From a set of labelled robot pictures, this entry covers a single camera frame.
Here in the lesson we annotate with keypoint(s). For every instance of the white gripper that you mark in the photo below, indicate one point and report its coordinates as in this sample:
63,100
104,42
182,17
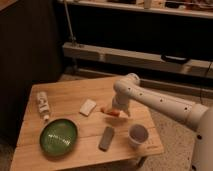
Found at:
119,102

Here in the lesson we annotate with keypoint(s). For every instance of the white sponge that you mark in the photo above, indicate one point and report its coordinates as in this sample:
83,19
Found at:
87,107

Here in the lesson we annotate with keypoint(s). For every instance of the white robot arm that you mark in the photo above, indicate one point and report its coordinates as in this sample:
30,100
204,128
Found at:
195,116

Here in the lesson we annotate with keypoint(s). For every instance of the green ceramic bowl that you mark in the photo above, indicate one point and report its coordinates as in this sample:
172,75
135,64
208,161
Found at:
58,137

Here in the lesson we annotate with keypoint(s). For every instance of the orange carrot toy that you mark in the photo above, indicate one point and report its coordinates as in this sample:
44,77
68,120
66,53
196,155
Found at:
110,111

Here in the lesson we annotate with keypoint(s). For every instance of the grey rectangular block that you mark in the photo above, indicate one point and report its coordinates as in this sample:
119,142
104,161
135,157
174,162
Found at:
106,138

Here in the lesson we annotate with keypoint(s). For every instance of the white paper cup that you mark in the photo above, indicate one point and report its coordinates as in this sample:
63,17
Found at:
137,135

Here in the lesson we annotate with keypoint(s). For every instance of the wooden table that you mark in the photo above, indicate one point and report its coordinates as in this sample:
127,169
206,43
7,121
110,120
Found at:
65,99

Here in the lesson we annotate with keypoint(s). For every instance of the black flat object on shelf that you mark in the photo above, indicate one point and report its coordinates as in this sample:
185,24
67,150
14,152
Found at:
174,59

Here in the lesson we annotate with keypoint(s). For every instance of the white tube bottle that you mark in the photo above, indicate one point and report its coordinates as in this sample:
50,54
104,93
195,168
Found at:
43,105

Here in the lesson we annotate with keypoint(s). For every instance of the wooden shelf unit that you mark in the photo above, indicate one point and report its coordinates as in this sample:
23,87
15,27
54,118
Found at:
132,39

